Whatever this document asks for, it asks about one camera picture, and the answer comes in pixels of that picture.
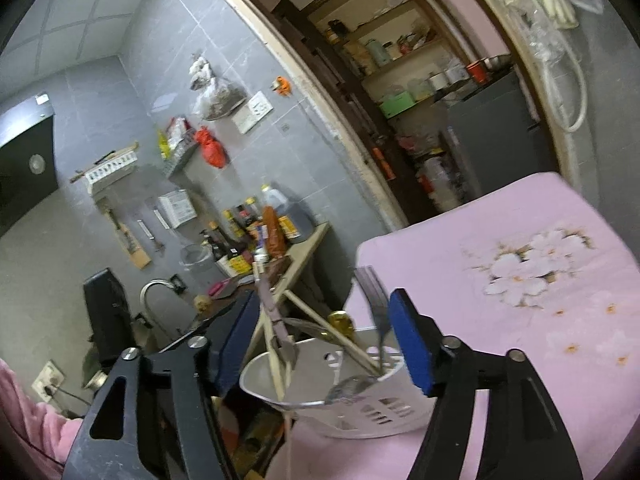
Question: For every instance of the black kitchen appliance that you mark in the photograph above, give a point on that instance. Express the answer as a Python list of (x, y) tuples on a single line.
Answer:
[(107, 310)]

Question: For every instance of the white wall socket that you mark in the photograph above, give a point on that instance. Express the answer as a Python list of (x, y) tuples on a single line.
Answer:
[(252, 112)]

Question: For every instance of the red cup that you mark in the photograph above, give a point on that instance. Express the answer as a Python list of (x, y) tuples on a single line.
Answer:
[(476, 72)]

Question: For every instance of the worn cream door frame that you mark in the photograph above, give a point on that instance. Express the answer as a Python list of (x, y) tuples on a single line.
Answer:
[(320, 105)]

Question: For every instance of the grey cabinet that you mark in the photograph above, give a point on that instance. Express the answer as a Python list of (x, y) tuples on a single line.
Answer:
[(495, 130)]

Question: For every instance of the wooden chopstick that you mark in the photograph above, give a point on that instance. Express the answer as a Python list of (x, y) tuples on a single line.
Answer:
[(310, 312), (276, 380)]

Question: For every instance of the small yellow round object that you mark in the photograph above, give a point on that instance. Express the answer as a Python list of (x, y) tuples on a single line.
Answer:
[(202, 303)]

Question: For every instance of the white wall box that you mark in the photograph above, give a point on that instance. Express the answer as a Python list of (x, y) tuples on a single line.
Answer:
[(177, 208)]

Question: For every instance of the large oil jug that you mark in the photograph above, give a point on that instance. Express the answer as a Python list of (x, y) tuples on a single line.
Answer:
[(295, 220)]

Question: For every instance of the black range hood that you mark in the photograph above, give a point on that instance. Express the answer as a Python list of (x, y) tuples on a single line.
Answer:
[(25, 175)]

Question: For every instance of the green thermos jug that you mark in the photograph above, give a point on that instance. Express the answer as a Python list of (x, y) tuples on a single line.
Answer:
[(378, 52)]

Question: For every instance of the small white plastic bag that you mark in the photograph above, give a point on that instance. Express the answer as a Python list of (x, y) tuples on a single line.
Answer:
[(200, 72)]

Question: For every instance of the dark wooden door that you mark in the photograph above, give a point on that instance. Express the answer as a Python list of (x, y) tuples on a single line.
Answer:
[(350, 110)]

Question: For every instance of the steel fork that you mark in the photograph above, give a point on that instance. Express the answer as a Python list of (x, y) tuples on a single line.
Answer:
[(372, 295)]

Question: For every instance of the hanging wooden board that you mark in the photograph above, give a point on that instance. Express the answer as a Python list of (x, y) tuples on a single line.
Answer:
[(135, 250)]

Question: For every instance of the yellow seasoning packet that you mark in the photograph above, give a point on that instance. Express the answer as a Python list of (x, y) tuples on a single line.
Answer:
[(163, 145)]

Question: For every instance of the row of sauce bottles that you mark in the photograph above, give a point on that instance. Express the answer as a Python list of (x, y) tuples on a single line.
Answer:
[(230, 255)]

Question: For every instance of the red seasoning packet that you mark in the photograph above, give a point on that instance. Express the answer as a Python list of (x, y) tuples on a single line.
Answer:
[(179, 132)]

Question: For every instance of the white plastic container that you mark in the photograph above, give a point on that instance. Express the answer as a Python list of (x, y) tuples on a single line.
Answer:
[(442, 180)]

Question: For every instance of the green box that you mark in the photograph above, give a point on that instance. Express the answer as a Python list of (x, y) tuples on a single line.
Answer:
[(397, 105)]

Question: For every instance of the wooden shelf unit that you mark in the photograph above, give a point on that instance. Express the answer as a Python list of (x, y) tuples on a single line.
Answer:
[(400, 67)]

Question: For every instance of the hanging metal ladle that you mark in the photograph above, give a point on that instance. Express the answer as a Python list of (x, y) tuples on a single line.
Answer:
[(147, 232)]

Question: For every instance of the orange-brown bottle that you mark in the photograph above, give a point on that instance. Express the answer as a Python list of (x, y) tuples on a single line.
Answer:
[(274, 237)]

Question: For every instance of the white wall rack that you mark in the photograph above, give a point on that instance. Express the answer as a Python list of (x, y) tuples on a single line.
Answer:
[(112, 170)]

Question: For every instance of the bag of dried goods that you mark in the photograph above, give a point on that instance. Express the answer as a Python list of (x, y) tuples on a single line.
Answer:
[(217, 97)]

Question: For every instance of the orange plug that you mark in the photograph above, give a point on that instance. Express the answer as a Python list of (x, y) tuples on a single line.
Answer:
[(281, 86)]

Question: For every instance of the metal kitchen faucet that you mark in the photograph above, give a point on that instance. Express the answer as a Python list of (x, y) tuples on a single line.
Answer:
[(150, 290)]

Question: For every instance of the white power strip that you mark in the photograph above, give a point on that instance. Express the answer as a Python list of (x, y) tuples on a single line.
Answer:
[(47, 377)]

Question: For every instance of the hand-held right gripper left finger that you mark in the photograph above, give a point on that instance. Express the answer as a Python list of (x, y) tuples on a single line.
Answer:
[(235, 345)]

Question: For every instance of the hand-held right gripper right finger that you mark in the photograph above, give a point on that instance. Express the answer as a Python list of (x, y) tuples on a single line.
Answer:
[(410, 345)]

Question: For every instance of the metal bowl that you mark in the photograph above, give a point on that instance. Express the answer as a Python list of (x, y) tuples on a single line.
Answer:
[(497, 62)]

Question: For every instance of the wooden kitchen counter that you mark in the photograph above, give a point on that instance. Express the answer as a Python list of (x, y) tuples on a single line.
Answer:
[(305, 252)]

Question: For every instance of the white plastic utensil holder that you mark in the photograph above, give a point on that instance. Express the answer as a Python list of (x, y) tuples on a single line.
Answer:
[(360, 412)]

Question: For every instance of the large steel spoon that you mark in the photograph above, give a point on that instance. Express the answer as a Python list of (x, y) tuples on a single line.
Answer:
[(350, 387)]

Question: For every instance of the steel table knife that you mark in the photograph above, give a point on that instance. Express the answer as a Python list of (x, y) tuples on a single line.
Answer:
[(272, 310)]

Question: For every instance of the red plastic bag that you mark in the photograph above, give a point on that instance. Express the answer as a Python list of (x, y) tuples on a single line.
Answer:
[(212, 150)]

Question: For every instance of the pink floral tablecloth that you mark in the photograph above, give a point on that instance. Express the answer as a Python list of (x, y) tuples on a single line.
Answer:
[(500, 385)]

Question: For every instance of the person's left forearm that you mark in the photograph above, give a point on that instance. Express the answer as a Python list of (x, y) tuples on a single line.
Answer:
[(25, 420)]

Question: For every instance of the wooden cutting board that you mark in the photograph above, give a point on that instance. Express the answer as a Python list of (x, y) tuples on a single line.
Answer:
[(277, 267)]

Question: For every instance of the clear plastic bag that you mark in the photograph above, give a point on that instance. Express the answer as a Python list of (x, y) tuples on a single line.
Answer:
[(535, 35)]

